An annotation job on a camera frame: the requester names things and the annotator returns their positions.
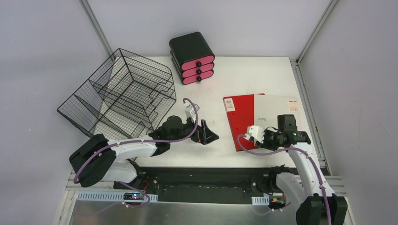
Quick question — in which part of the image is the white binder cover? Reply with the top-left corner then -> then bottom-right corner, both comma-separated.
254,94 -> 302,130

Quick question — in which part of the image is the red binder folder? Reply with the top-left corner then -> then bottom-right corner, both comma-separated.
223,93 -> 265,152

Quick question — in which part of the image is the black wire mesh tray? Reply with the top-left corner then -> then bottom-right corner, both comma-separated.
57,48 -> 176,139

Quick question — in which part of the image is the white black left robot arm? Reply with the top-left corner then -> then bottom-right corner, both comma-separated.
69,116 -> 219,190

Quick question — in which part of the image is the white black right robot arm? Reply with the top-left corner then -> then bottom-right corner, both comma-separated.
261,114 -> 348,225

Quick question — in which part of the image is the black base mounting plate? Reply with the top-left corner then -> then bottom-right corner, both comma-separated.
129,165 -> 298,204

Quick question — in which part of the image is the black drawer cabinet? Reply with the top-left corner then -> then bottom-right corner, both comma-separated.
168,31 -> 215,81

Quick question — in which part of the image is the pink top drawer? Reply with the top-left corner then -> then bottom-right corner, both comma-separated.
180,55 -> 215,71

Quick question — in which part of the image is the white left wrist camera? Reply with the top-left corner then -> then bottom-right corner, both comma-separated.
184,104 -> 200,123

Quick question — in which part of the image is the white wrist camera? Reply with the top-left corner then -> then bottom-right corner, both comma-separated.
244,126 -> 265,147
184,104 -> 200,123

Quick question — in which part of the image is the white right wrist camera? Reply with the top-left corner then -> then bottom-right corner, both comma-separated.
244,126 -> 265,147

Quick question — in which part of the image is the white cable duct right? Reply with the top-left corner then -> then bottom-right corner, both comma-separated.
251,195 -> 270,206

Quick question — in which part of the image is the white cable duct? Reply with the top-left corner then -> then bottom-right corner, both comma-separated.
77,191 -> 158,203
251,195 -> 270,206

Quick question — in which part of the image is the white cable duct left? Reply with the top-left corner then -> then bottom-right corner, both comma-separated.
77,191 -> 158,203

